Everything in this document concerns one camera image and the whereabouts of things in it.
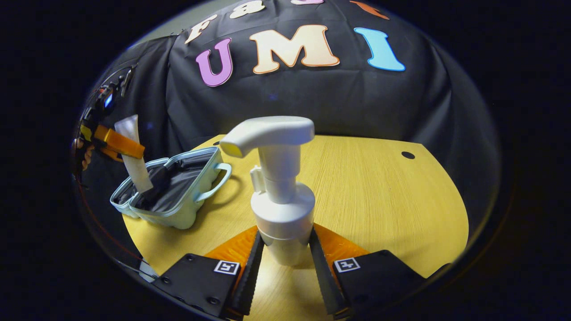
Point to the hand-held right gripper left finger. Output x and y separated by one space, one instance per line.
252 276

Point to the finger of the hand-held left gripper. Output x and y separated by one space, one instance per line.
111 155
122 143

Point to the light blue suitcase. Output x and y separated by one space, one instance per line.
178 209

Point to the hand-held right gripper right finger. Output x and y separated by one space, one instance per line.
322 276

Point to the black backdrop cloth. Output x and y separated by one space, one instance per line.
312 98

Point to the white pump bottle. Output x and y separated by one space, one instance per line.
281 209

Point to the white squeeze tube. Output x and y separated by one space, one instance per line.
136 171

